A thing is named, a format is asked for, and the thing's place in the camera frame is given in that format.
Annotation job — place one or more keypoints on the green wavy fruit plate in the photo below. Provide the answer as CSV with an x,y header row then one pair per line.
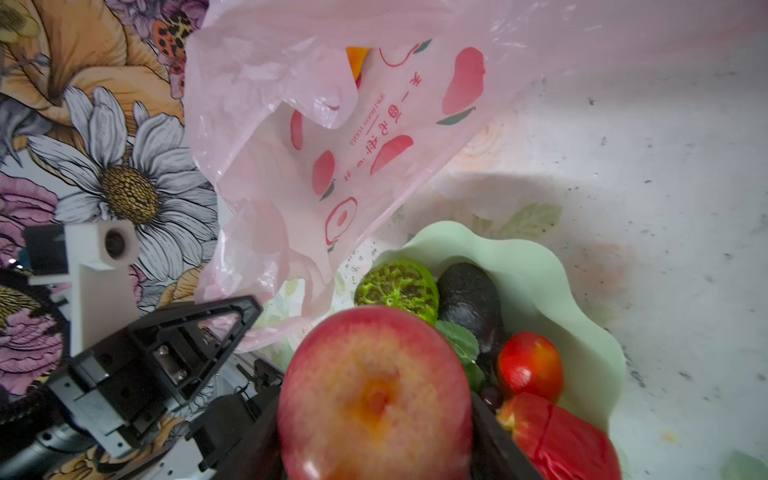
x,y
535,296

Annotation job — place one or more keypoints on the small red tomato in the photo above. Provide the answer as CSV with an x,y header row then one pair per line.
x,y
529,363

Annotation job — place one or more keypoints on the red pink apple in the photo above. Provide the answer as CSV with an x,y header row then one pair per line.
x,y
375,393

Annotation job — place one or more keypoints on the dark purple grape bunch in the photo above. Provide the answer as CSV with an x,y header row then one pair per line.
x,y
492,396

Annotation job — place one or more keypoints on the red bell pepper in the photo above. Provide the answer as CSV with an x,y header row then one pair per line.
x,y
559,444

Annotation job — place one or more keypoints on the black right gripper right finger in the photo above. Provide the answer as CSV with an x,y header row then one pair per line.
x,y
494,453

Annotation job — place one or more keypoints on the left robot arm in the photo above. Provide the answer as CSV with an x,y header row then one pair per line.
x,y
37,435

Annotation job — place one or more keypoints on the green bumpy custard apple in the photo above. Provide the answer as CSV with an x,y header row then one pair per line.
x,y
403,284

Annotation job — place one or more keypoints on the red orange mango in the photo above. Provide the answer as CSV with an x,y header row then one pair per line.
x,y
356,57

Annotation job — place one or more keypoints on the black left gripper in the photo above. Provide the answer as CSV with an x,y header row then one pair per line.
x,y
117,389

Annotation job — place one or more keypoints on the dark brown mangosteen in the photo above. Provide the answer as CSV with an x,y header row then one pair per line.
x,y
466,346

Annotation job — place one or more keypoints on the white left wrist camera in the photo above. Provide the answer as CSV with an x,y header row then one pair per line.
x,y
94,259

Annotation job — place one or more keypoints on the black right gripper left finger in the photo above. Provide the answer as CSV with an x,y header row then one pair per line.
x,y
257,455

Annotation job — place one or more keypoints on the pink plastic bag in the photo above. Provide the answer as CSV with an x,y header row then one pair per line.
x,y
311,162

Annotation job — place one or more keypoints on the dark avocado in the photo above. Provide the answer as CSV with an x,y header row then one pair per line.
x,y
469,298

